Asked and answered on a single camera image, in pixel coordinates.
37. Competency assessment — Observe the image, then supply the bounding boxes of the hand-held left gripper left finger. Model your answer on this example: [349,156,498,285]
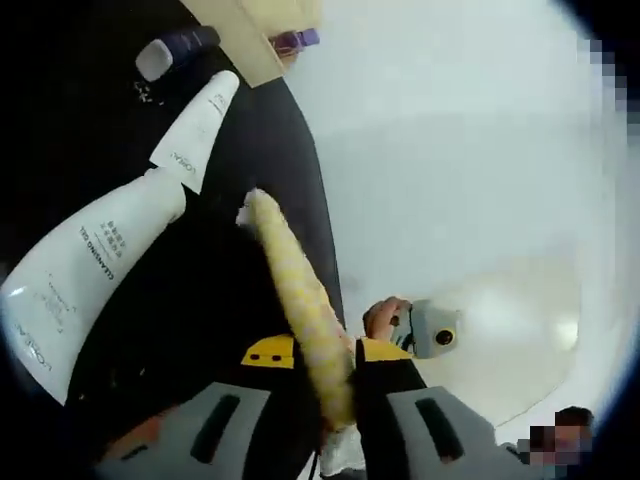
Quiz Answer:
[94,333,322,480]

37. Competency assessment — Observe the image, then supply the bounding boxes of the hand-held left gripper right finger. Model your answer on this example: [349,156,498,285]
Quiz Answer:
[355,337,530,480]

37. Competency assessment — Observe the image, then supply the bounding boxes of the yellow patterned cotton pad packet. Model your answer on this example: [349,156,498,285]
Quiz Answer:
[235,187,367,476]

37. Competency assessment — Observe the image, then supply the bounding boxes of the white cosmetic bottle wide cap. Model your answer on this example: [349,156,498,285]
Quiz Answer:
[0,167,188,407]

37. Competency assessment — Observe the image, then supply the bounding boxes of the white cosmetic bottle slim cap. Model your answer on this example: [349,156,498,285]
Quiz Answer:
[148,69,242,197]

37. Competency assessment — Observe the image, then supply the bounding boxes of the purple clear cosmetic bottle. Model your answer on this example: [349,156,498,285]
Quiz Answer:
[268,27,322,55]

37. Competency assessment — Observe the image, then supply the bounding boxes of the beige wooden drawer organizer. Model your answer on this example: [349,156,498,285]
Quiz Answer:
[182,0,321,90]

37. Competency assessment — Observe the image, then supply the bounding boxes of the navy blue cosmetic bottle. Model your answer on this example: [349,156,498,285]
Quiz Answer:
[134,24,222,82]

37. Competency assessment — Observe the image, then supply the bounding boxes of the person's right hand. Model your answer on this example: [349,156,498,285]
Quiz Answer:
[362,295,414,340]

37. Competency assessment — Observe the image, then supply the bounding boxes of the person's left hand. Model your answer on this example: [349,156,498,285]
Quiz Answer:
[112,414,169,464]

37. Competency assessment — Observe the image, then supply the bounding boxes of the beige door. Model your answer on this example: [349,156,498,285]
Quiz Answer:
[399,259,584,426]

